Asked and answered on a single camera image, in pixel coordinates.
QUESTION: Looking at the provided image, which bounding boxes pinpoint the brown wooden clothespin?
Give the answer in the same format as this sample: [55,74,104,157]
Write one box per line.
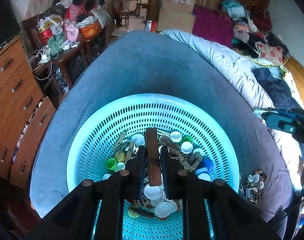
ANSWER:
[145,128,162,186]

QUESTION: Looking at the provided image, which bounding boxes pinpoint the green felt bottle cap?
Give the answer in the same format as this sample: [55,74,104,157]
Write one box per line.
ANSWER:
[105,158,118,171]

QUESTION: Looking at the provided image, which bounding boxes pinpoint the navy blue jacket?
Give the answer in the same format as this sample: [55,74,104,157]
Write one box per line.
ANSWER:
[253,67,301,111]

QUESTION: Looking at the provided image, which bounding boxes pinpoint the cyan plastic basket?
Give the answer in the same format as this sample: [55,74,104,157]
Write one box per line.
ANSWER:
[66,93,240,240]

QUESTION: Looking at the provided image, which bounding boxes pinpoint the wooden headboard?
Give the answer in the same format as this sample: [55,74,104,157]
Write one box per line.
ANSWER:
[284,56,304,104]

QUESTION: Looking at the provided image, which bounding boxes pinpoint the red patterned pillow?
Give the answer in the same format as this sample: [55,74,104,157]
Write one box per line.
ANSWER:
[255,42,283,66]

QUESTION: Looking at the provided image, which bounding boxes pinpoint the white duvet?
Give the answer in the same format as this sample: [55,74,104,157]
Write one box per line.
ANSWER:
[161,29,304,190]

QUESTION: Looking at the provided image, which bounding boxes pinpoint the blue bed blanket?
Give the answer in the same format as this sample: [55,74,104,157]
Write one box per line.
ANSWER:
[30,30,294,220]

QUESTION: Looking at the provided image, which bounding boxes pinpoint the magenta cloth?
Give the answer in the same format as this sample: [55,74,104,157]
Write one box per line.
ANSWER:
[192,5,234,48]

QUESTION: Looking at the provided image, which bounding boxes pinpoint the wooden drawer dresser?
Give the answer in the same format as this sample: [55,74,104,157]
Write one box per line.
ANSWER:
[0,35,55,189]

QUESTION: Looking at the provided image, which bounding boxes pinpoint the white power strip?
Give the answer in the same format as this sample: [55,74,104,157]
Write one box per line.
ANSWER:
[38,54,51,64]

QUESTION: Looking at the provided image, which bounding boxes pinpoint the cluttered wooden side table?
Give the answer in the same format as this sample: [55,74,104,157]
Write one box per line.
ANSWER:
[22,0,114,96]

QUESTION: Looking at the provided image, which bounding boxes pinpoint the stacked cardboard boxes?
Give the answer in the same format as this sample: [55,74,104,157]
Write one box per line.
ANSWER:
[157,0,196,33]

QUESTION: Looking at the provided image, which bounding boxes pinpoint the black flat television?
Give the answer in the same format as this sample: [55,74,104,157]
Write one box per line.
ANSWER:
[0,0,21,50]

